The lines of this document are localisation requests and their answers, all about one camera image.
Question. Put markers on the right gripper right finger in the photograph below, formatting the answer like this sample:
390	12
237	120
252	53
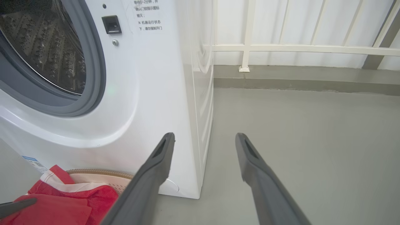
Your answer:
265	190

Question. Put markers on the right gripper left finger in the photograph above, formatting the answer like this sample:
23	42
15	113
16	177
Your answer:
147	187

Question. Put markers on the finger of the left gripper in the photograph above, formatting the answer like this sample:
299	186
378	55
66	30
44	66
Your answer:
15	207

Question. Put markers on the red and white garment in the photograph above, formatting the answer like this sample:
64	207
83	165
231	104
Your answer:
62	209

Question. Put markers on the cream perforated laundry basket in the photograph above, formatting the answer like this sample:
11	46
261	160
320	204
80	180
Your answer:
122	182

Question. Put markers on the white washing machine body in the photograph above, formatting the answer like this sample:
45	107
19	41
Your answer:
150	93

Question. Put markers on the stainless steel washing machine drum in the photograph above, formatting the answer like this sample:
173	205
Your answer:
40	47

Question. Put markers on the dark grey recessed port socket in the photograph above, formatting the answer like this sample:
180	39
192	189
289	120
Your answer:
111	24

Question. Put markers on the Chinese instruction text label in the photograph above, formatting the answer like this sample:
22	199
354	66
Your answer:
150	18

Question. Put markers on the round white filter cover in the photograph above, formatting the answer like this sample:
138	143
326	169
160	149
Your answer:
170	187

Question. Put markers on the blue energy label sticker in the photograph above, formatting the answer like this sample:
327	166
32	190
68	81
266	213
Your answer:
32	162

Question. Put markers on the white metal railing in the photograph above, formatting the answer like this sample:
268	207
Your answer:
281	48

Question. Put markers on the small round metal screw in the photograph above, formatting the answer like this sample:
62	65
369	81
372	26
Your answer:
115	42

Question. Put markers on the dark grey slanted post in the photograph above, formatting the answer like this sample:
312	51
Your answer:
379	43

